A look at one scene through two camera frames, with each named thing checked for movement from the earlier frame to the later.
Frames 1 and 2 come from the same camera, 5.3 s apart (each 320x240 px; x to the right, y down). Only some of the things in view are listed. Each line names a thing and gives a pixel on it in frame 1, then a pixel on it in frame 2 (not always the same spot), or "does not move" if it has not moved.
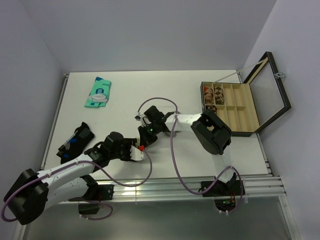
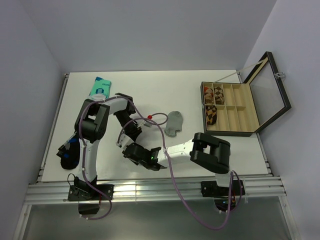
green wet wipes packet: (99, 93) does not move
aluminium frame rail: (190, 188) does not move
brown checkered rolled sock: (219, 97) does not move
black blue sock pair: (74, 145) does not move
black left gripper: (128, 142) to (134, 132)
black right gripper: (146, 140) to (137, 163)
